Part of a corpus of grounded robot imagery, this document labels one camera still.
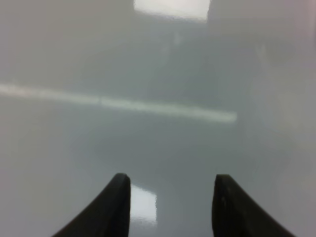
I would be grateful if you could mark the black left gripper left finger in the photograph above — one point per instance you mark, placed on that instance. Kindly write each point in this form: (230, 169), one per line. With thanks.
(108, 215)

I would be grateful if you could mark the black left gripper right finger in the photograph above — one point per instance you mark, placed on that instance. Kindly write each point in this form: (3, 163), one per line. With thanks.
(236, 214)

